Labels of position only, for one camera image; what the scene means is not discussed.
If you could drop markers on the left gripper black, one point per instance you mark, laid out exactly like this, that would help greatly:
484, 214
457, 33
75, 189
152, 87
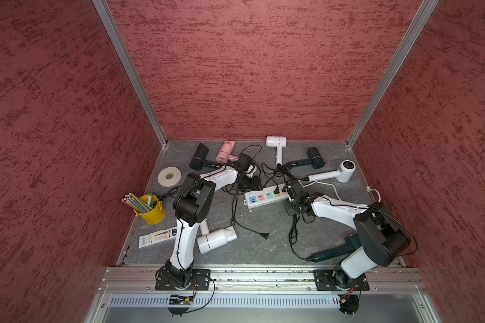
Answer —
256, 183

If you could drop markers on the white power strip coloured sockets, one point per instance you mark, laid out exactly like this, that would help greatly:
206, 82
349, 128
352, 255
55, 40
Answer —
267, 196

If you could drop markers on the dark green hair dryer back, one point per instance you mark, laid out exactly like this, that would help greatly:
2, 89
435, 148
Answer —
314, 159

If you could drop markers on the white round hair dryer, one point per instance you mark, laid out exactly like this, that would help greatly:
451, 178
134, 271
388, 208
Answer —
342, 174

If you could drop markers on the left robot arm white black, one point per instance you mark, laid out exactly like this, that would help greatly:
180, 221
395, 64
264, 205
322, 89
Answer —
192, 205

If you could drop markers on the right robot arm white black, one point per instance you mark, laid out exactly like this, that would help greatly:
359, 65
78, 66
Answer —
378, 240

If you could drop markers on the pink hair dryer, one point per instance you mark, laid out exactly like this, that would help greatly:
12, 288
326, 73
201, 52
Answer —
225, 153

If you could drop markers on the black hair dryer far left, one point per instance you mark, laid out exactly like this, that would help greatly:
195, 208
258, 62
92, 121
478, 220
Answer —
198, 161

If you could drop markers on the white square hair dryer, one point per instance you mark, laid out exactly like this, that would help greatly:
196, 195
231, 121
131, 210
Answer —
279, 143

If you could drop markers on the white hair dryer front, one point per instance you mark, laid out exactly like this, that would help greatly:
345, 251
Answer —
211, 240

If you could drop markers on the white tape roll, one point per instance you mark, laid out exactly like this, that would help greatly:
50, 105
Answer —
169, 177

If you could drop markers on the yellow cup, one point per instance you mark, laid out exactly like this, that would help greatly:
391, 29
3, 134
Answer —
158, 212

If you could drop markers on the white paper box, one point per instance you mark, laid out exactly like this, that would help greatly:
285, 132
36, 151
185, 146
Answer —
157, 237

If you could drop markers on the bundle of pencils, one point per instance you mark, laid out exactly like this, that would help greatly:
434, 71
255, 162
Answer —
136, 203

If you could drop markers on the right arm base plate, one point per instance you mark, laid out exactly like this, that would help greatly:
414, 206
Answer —
328, 281

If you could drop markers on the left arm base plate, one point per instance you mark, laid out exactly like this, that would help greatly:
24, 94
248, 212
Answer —
192, 280

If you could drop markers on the aluminium front rail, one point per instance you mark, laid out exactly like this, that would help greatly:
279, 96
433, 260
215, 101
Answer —
253, 286

